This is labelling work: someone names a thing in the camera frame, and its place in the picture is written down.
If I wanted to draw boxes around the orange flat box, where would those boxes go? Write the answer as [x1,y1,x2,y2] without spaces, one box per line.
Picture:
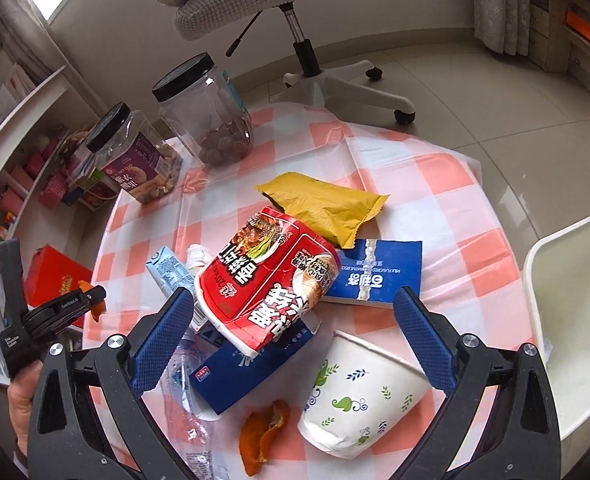
[565,10,590,47]

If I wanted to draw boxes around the pink white checkered tablecloth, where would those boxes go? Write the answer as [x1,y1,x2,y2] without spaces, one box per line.
[82,102,538,480]

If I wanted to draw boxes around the light blue drink carton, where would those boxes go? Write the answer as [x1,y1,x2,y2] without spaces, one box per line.
[146,245,198,311]

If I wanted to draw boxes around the yellow snack bag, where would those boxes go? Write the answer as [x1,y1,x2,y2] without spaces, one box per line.
[256,172,390,250]

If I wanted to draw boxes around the white bookshelf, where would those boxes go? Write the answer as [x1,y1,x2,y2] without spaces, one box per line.
[0,25,106,301]

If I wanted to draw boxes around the purple label nut jar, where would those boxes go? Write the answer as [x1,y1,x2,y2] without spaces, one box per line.
[67,102,183,206]

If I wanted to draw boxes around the crushed clear plastic bottle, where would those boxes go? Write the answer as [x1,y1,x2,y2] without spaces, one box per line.
[160,340,230,480]

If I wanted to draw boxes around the white plastic trash bin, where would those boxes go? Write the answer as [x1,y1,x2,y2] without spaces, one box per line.
[522,211,590,453]

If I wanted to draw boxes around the grey lace curtain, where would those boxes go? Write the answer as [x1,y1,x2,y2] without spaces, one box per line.
[0,0,58,83]
[467,0,530,56]

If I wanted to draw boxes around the blue white biscuit packet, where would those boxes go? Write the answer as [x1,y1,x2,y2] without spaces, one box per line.
[320,237,423,311]

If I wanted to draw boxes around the long orange peel strip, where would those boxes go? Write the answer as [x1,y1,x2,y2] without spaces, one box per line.
[77,280,106,323]

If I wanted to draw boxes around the pink plastic basket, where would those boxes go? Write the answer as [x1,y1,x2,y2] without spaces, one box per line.
[40,172,70,209]

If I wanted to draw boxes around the wooden shelf desk unit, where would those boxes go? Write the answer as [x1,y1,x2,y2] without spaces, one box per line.
[527,0,590,131]

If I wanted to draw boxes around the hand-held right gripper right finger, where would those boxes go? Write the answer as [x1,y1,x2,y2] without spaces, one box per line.
[392,286,560,480]

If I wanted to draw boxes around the leaf print paper cup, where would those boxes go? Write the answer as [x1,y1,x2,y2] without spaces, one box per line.
[297,330,430,461]

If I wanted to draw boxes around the clear jar with dark nuts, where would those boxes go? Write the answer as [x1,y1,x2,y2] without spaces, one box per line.
[152,52,253,166]

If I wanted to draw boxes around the grey office chair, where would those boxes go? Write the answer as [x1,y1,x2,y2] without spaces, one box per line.
[150,0,418,126]

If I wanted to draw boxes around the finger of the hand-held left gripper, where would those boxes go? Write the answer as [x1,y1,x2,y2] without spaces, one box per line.
[40,285,108,331]

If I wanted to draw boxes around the red gift bag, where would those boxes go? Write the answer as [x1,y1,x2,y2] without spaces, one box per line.
[22,245,93,331]

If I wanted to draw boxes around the dark blue cardboard box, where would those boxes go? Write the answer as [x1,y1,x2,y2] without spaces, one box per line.
[189,317,320,416]

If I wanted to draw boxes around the crumpled white tissue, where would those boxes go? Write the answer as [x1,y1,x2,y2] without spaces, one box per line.
[184,244,213,281]

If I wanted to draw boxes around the person's left hand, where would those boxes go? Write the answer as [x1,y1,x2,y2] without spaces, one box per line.
[7,359,43,443]

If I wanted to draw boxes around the curled orange peel piece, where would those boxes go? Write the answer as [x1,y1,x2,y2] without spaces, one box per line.
[239,400,290,477]

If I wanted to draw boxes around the red instant noodle cup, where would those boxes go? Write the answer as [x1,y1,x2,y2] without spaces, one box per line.
[195,205,340,353]

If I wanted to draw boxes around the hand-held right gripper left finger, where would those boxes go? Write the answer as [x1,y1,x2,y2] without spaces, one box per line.
[27,287,210,480]

